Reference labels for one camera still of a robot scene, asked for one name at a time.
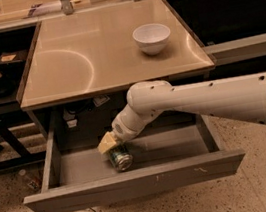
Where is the black box with label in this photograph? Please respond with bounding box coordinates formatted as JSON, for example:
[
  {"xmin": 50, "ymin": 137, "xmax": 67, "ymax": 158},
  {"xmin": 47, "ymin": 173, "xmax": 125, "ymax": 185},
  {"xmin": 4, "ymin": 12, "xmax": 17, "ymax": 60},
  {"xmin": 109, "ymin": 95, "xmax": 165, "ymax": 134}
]
[{"xmin": 0, "ymin": 50, "xmax": 28, "ymax": 67}]

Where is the plastic bottle on floor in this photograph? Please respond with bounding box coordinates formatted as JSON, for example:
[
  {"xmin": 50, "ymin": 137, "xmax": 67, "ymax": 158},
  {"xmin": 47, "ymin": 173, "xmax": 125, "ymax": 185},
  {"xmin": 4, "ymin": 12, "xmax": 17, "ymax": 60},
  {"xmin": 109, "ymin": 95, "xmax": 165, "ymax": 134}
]
[{"xmin": 18, "ymin": 169, "xmax": 42, "ymax": 191}]

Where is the grey cabinet desk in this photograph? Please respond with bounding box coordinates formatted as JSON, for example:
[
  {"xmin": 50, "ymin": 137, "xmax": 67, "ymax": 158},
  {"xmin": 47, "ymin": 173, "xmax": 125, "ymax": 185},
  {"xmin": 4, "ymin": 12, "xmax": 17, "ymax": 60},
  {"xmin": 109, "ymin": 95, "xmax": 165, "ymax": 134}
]
[{"xmin": 2, "ymin": 0, "xmax": 226, "ymax": 157}]

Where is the white power adapter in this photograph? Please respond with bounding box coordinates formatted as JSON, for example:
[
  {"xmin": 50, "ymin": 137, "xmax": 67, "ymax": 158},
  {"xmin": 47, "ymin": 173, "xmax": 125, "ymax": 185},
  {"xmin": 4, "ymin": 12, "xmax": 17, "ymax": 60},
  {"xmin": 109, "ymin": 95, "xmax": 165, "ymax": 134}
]
[{"xmin": 63, "ymin": 109, "xmax": 78, "ymax": 129}]

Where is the open grey top drawer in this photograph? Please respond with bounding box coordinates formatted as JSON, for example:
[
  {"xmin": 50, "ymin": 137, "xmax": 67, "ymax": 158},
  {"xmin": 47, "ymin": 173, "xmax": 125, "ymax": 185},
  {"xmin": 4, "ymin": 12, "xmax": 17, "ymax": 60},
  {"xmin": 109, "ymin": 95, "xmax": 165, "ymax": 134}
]
[{"xmin": 24, "ymin": 112, "xmax": 245, "ymax": 212}]

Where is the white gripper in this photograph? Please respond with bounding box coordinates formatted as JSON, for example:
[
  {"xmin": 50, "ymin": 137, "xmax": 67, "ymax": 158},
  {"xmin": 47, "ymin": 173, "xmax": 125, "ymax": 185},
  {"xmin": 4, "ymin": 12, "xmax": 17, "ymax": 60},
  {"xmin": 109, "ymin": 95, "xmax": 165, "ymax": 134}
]
[{"xmin": 97, "ymin": 116, "xmax": 139, "ymax": 155}]

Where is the green soda can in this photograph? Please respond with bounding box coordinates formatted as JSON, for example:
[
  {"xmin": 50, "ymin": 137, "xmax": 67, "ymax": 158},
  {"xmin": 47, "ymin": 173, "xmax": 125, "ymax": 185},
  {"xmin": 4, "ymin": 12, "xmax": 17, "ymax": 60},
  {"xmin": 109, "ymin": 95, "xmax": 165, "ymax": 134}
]
[{"xmin": 108, "ymin": 145, "xmax": 133, "ymax": 172}]

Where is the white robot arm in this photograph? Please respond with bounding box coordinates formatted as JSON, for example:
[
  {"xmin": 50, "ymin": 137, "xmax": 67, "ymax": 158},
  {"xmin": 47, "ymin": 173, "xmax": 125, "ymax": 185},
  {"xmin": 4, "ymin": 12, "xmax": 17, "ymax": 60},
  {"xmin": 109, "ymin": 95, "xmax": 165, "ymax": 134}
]
[{"xmin": 98, "ymin": 73, "xmax": 266, "ymax": 154}]

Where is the white bowl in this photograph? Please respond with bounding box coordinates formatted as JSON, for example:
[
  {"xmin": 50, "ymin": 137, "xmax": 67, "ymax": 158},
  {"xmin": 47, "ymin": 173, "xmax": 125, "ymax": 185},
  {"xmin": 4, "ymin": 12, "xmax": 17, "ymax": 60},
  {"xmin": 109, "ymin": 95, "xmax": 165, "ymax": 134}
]
[{"xmin": 132, "ymin": 23, "xmax": 171, "ymax": 55}]

